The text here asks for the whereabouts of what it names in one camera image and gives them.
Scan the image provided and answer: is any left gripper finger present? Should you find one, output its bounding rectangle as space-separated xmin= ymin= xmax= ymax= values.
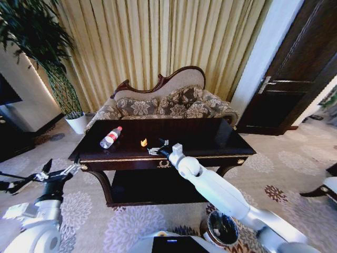
xmin=55 ymin=154 xmax=81 ymax=178
xmin=29 ymin=158 xmax=53 ymax=182

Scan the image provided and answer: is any round trash bin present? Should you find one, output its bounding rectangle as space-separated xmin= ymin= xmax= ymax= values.
xmin=203 ymin=210 xmax=240 ymax=248

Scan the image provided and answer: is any dark wooden coffee table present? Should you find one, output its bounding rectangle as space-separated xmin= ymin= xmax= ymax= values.
xmin=67 ymin=118 xmax=257 ymax=208

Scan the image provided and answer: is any floral upholstered sofa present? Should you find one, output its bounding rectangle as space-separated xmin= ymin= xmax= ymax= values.
xmin=84 ymin=65 xmax=241 ymax=132

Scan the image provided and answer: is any brown floral cushion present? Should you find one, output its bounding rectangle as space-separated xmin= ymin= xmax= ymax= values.
xmin=183 ymin=101 xmax=213 ymax=119
xmin=158 ymin=86 xmax=204 ymax=116
xmin=115 ymin=96 xmax=160 ymax=117

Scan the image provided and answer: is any dark television cabinet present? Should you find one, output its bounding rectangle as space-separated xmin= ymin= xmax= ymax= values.
xmin=0 ymin=104 xmax=36 ymax=163

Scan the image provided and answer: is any clear plastic water bottle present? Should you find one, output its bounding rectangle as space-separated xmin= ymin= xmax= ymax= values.
xmin=100 ymin=126 xmax=123 ymax=150

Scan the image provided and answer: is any white plant pot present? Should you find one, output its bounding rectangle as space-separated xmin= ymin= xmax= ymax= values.
xmin=64 ymin=112 xmax=87 ymax=135

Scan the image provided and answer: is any black television screen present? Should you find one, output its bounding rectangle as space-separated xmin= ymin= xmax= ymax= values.
xmin=0 ymin=72 xmax=23 ymax=105

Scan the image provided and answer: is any beige pleated curtain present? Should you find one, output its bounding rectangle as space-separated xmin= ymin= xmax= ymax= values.
xmin=51 ymin=0 xmax=273 ymax=113

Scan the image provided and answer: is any green bamboo plant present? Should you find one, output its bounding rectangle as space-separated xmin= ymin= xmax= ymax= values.
xmin=0 ymin=0 xmax=84 ymax=120

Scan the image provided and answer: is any dark wooden door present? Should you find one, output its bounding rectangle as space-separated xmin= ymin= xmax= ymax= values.
xmin=236 ymin=0 xmax=337 ymax=137

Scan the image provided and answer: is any dark wood pale chair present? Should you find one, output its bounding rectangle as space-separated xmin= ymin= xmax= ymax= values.
xmin=299 ymin=162 xmax=337 ymax=205

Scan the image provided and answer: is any silver door handle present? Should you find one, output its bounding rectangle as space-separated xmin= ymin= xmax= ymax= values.
xmin=257 ymin=76 xmax=277 ymax=94

